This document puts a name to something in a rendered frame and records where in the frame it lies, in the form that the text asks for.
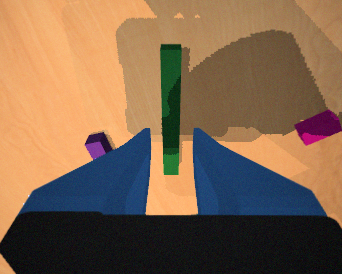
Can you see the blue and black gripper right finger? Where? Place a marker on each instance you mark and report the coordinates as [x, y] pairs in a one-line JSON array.
[[243, 186]]

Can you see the magenta rod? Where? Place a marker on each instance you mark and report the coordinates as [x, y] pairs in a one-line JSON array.
[[318, 127]]

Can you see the purple rod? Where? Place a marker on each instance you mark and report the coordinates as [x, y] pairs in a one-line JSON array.
[[97, 145]]

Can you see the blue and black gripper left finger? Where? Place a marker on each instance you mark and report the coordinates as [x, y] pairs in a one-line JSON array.
[[101, 184]]

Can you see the green rod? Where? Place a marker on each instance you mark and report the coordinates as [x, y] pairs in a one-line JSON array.
[[170, 62]]

